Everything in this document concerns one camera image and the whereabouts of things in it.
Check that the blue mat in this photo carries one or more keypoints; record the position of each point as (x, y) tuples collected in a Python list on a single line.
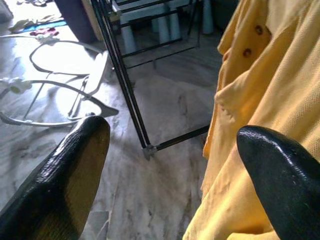
[(53, 24)]

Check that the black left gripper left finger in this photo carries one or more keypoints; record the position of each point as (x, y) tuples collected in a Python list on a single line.
[(50, 195)]

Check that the yellow polo shirt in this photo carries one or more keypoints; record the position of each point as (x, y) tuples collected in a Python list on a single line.
[(262, 87)]

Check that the dark purple bin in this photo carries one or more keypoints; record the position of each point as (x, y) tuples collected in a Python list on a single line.
[(75, 20)]

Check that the small light blue plastic table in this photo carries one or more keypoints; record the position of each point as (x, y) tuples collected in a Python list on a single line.
[(165, 27)]

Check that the black metal drying rack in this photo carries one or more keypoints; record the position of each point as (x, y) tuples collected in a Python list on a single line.
[(132, 105)]

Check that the pink red cloth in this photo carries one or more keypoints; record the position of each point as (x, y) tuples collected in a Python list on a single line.
[(45, 32)]

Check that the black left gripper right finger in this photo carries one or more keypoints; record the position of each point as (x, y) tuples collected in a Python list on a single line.
[(287, 187)]

